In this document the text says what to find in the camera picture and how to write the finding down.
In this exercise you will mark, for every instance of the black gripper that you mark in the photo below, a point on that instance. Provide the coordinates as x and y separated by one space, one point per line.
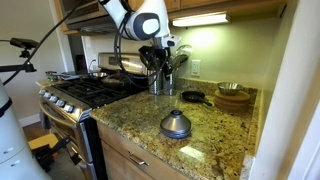
162 56

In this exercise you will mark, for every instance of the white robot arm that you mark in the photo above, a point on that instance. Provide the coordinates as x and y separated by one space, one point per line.
150 10

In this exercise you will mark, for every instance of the small steel bowl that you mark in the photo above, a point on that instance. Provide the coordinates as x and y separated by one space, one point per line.
230 88

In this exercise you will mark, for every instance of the wooden bowl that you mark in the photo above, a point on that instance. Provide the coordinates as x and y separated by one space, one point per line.
233 97

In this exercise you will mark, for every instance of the perforated steel utensil holder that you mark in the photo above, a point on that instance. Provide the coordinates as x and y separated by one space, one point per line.
153 87
170 87

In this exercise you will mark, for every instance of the dark serving spoon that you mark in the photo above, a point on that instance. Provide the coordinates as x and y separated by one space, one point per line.
180 61

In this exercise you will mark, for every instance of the steel ladle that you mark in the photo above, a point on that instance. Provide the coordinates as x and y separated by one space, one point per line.
185 50

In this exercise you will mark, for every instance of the black cast iron skillet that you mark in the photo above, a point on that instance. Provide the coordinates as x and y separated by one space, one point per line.
193 96

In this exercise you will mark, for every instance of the silver pot lid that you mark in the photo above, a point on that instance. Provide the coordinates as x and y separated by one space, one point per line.
175 125

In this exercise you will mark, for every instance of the under cabinet light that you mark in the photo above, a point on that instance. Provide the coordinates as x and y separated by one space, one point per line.
200 20

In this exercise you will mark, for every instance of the round wooden board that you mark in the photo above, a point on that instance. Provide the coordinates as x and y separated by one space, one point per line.
231 106

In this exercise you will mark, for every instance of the stainless gas stove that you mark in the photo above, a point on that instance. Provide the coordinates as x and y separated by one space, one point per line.
90 91

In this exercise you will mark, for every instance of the wooden upper cabinet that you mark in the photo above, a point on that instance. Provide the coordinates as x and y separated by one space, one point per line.
206 4

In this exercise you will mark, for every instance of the wooden cabinet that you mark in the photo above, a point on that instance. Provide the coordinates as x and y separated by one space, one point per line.
206 4
116 166

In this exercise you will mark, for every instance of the wooden lower cabinet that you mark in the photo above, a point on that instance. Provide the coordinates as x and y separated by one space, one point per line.
116 166

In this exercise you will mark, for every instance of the small glass jar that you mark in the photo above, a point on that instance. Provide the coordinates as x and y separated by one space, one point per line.
51 76

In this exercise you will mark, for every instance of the yellow box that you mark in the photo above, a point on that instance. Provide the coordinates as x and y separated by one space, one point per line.
41 141

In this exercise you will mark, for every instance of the black stand base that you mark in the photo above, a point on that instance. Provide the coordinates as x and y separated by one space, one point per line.
46 156

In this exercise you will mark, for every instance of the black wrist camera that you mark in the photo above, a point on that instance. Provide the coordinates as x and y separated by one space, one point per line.
146 53

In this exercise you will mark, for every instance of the white wall outlet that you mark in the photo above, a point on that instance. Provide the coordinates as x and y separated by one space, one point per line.
195 67

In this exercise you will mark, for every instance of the black camera on tripod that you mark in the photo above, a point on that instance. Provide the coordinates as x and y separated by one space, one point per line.
25 43

